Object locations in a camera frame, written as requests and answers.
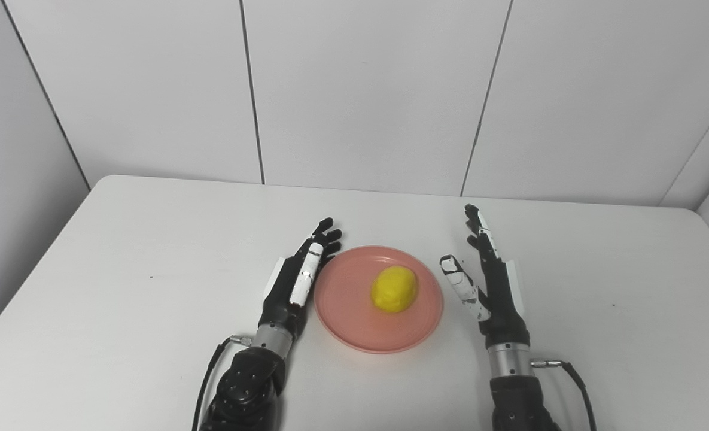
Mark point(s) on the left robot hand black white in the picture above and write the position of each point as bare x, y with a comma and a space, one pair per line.
294, 281

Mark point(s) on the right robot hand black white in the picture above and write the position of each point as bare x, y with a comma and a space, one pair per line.
492, 287

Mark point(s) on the pink plate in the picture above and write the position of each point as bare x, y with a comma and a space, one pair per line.
378, 298

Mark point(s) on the yellow lemon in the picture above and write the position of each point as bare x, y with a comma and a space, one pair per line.
395, 289

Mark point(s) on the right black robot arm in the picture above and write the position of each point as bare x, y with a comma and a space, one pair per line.
519, 389

